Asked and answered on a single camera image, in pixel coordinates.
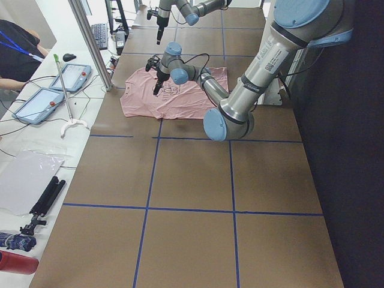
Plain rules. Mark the clear plastic bag with paper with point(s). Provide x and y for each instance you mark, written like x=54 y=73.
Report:
x=25 y=174

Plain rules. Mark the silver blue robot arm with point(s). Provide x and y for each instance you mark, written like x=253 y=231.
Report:
x=191 y=13
x=296 y=25

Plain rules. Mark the far teach pendant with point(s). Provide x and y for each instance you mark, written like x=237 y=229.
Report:
x=75 y=76

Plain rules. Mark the brown paper table cover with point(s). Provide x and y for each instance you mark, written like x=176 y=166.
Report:
x=155 y=203

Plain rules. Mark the pink t-shirt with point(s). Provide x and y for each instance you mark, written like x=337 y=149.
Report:
x=186 y=101

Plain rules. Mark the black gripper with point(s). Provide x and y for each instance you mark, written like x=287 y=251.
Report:
x=159 y=78
x=161 y=24

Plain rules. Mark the black folded tripod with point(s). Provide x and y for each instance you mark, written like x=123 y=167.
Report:
x=43 y=205

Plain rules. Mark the black computer mouse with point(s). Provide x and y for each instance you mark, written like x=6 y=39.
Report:
x=68 y=57

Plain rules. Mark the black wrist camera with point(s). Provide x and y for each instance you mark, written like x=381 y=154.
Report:
x=151 y=13
x=152 y=63

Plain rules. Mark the teach pendant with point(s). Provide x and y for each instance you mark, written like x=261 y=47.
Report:
x=75 y=76
x=39 y=106

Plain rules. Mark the folded blue umbrella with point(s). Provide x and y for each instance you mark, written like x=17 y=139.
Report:
x=17 y=242

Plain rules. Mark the black keyboard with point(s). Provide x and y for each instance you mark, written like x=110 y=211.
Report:
x=100 y=34

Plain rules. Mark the near teach pendant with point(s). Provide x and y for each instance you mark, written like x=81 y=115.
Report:
x=39 y=106

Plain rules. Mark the person in black shirt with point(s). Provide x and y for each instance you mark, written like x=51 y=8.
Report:
x=21 y=55

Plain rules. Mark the red water bottle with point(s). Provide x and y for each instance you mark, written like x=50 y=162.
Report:
x=19 y=264

